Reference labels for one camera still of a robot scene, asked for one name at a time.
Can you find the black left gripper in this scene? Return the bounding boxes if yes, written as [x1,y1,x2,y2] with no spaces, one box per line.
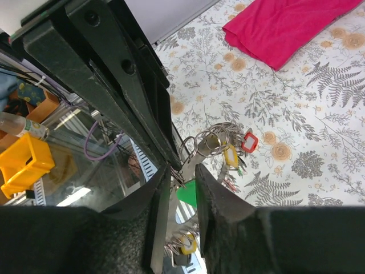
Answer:
[11,1,181,168]

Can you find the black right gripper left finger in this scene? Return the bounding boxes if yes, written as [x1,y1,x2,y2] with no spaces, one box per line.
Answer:
[1,165,171,273]

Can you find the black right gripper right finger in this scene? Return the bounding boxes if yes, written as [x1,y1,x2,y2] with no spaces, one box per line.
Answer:
[195,164,364,273]

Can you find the grey metal key organiser ring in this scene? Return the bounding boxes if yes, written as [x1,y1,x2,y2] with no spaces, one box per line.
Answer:
[164,122,260,268]

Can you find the green tagged key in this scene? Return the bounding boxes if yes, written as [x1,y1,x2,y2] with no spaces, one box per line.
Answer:
[176,180,197,208]

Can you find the wooden tray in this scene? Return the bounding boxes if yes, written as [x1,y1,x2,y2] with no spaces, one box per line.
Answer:
[5,89,60,123]

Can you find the clear plastic bottle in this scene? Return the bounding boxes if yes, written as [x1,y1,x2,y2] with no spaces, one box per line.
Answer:
[1,112,49,139]

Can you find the orange plastic box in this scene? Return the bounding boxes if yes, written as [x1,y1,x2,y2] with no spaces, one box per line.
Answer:
[1,133,55,199]

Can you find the floral table mat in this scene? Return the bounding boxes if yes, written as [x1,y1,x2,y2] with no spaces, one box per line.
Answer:
[156,1,364,206]

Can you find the red folded cloth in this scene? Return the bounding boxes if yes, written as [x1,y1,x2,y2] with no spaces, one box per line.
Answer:
[222,0,361,71]

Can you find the white slotted cable duct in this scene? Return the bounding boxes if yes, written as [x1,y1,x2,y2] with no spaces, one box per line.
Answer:
[130,139,157,182]

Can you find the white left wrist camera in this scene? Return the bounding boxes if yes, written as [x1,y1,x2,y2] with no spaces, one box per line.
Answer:
[0,0,72,35]

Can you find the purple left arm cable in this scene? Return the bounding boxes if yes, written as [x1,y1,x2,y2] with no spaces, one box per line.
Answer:
[84,119,124,161]

